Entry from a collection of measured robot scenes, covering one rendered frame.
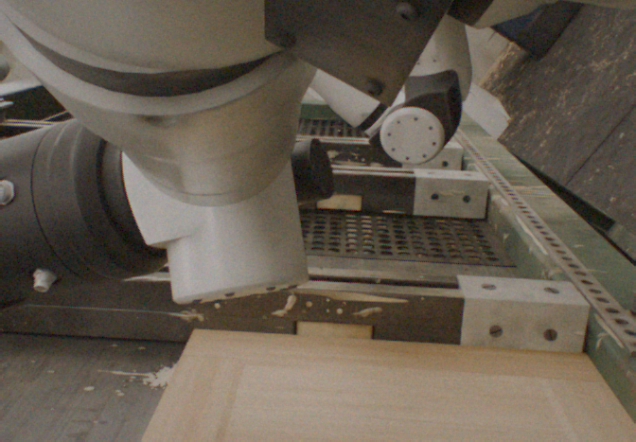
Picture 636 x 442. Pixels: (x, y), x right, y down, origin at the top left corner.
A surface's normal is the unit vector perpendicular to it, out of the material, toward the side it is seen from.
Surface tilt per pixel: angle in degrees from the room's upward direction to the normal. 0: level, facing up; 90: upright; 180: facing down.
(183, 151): 126
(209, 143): 135
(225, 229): 78
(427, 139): 90
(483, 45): 90
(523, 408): 60
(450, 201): 90
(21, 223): 74
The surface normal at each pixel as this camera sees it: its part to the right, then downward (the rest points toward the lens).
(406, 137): -0.22, 0.54
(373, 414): 0.04, -0.96
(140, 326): -0.04, 0.28
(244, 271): 0.14, -0.18
